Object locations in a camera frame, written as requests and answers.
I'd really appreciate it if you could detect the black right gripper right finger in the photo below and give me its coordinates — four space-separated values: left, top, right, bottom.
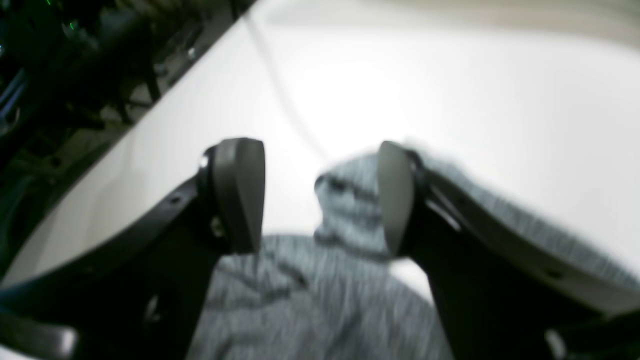
377 141 639 360

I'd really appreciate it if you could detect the grey t-shirt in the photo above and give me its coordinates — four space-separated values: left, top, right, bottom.
186 148 639 360

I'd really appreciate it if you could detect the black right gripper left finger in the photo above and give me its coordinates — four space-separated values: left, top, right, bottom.
0 137 266 360

